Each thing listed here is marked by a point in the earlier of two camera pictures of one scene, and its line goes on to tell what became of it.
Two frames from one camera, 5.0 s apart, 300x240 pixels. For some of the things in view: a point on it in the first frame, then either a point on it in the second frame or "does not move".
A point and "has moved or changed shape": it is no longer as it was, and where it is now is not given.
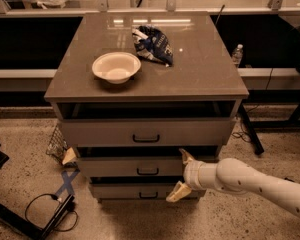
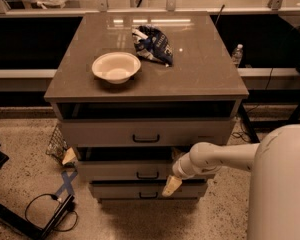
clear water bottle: (237, 55) does not move
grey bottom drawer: (108, 191) does not move
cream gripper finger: (186, 156) → (176, 152)
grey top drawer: (146, 132) does not move
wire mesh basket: (57, 146) does not move
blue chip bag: (150, 42) does not move
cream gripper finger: (181, 190) → (172, 184)
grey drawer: (131, 167) has moved or changed shape
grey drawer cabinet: (132, 90) does not move
